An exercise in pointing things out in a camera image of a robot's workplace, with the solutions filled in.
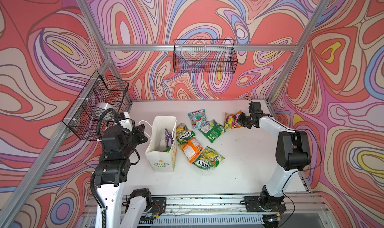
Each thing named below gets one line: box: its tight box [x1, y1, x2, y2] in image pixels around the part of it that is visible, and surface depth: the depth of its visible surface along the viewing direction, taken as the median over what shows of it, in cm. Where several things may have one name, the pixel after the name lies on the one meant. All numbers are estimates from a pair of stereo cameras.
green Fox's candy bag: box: [198, 119, 226, 143], surface depth 100 cm
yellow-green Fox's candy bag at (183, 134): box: [176, 123, 196, 144], surface depth 97 cm
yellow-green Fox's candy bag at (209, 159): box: [192, 146, 225, 171], surface depth 87 cm
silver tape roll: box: [95, 102, 118, 112], surface depth 75 cm
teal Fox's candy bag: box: [187, 109, 207, 129], surface depth 107 cm
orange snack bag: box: [180, 138, 203, 164], surface depth 90 cm
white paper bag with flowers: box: [145, 116, 178, 173], surface depth 76 cm
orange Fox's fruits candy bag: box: [224, 110, 243, 129], surface depth 101 cm
